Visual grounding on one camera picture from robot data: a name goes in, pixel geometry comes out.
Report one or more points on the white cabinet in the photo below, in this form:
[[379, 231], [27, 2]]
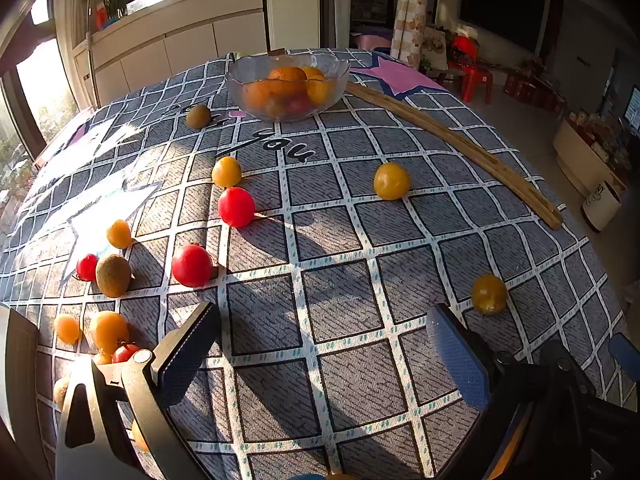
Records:
[[190, 45]]

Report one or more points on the white bin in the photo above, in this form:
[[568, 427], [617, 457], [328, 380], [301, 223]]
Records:
[[600, 207]]

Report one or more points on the large orange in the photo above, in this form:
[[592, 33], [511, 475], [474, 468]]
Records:
[[319, 87], [259, 96], [286, 75]]

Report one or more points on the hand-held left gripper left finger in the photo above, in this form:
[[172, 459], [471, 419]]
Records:
[[187, 360]]

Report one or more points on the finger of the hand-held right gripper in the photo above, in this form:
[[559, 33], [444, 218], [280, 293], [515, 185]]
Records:
[[627, 352]]

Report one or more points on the red cherry tomato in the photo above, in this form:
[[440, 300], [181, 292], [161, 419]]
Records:
[[236, 206], [125, 352], [87, 267], [192, 265]]

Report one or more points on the yellow cherry tomato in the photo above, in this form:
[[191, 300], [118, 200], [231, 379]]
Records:
[[102, 358], [489, 294], [140, 435], [119, 234], [67, 328], [391, 180], [226, 171], [109, 331]]

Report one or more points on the computer monitor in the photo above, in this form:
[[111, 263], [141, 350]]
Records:
[[634, 110]]

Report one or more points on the grey checked star table cover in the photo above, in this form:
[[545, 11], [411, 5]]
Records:
[[350, 260]]

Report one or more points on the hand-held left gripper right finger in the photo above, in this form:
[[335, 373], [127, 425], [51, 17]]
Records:
[[457, 360]]

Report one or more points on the red bag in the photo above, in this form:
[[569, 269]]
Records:
[[465, 44]]

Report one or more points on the red gift boxes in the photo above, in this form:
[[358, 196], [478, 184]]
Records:
[[530, 90]]

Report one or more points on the glass bowl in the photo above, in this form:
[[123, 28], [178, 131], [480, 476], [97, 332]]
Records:
[[235, 85]]

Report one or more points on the pink seat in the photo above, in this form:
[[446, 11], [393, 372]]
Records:
[[372, 41]]

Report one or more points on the cream low cabinet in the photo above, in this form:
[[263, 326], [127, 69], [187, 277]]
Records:
[[575, 155]]

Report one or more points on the long wooden stick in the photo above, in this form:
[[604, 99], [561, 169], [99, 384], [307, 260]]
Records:
[[450, 127]]

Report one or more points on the brown kiwi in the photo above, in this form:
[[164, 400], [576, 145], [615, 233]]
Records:
[[198, 115], [61, 391], [113, 275]]

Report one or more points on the grey cardboard tray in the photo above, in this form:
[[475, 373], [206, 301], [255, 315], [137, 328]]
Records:
[[17, 385]]

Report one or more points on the black television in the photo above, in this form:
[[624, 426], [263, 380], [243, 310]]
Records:
[[500, 5]]

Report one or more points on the red plastic stool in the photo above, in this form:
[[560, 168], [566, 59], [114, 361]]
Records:
[[475, 80]]

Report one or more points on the printed cushion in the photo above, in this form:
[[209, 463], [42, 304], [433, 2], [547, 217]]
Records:
[[435, 45]]

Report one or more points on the metal pole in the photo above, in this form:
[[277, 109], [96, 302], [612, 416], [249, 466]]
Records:
[[88, 50]]

